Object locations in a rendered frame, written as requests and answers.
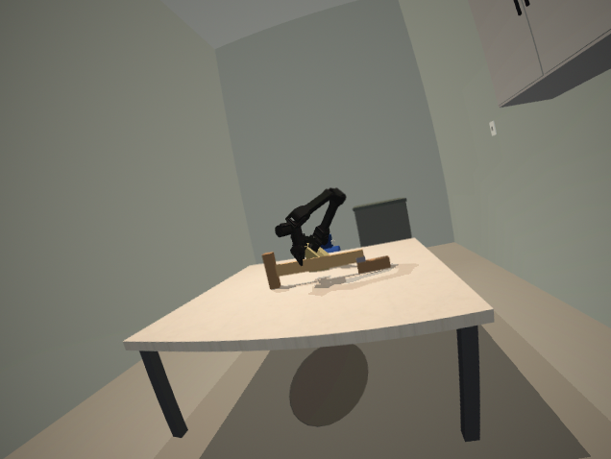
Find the long tan wooden rail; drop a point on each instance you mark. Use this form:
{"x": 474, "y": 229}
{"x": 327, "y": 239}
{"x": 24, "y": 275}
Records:
{"x": 318, "y": 263}

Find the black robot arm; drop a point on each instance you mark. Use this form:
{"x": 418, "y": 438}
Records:
{"x": 302, "y": 213}

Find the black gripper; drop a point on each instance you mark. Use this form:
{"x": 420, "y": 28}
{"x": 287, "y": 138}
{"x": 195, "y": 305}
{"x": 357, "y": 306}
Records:
{"x": 298, "y": 248}

